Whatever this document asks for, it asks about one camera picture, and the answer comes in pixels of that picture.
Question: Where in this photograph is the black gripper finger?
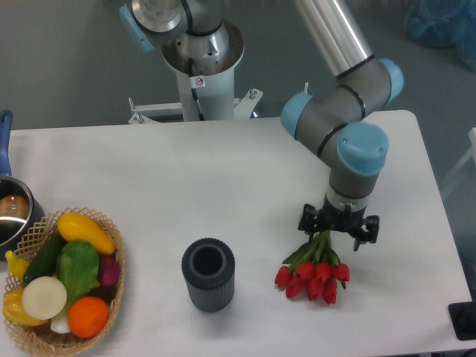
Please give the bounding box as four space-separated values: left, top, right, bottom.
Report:
349 215 380 251
297 204 321 243

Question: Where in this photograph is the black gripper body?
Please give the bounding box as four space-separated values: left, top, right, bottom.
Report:
318 202 366 234

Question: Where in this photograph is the red tulip bouquet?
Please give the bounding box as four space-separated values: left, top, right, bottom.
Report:
274 231 350 305

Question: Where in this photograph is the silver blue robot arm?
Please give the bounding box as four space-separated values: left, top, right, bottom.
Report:
119 1 404 246

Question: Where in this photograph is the dark grey ribbed vase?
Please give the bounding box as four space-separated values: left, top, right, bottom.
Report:
181 237 236 312

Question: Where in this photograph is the black device at table corner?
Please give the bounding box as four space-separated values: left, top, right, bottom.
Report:
448 301 475 341

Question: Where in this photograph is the purple red onion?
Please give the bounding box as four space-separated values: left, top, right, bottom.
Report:
97 255 120 287

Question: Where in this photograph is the green lettuce leaf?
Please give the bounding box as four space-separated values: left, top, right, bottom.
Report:
56 240 100 308

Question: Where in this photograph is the yellow squash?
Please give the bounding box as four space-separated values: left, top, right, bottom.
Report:
57 212 116 255

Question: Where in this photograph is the orange fruit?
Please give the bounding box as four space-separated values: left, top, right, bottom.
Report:
68 296 109 338

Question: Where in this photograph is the green cucumber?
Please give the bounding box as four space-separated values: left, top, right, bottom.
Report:
22 231 66 286

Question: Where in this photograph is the white round radish slice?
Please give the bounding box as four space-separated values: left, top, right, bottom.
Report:
22 276 67 320

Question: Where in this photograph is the woven wicker basket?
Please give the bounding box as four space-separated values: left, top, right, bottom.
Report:
1 208 126 356

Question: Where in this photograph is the yellow bell pepper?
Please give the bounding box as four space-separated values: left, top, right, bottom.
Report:
3 289 48 327

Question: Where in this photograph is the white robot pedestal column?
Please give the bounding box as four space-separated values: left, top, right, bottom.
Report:
170 65 235 122

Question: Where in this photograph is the black cable on pedestal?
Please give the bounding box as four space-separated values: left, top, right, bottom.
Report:
187 57 205 122

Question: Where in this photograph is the white metal base frame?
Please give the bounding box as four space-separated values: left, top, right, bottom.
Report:
127 88 263 124

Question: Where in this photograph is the blue handled saucepan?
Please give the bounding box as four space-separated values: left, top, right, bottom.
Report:
1 109 44 262

